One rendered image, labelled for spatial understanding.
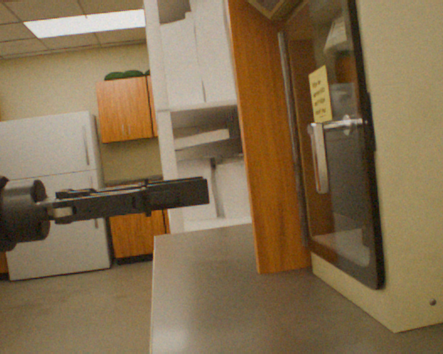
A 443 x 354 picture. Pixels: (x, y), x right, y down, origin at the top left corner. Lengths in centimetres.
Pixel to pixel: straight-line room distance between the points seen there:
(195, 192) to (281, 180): 39
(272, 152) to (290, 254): 20
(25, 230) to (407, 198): 45
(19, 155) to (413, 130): 522
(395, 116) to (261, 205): 40
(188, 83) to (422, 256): 147
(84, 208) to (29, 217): 7
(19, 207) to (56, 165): 496
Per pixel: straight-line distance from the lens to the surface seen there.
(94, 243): 554
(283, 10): 85
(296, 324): 68
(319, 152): 60
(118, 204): 53
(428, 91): 62
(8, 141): 566
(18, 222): 57
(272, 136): 92
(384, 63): 60
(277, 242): 94
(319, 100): 72
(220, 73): 185
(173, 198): 55
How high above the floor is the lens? 119
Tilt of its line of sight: 3 degrees down
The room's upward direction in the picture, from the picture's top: 7 degrees counter-clockwise
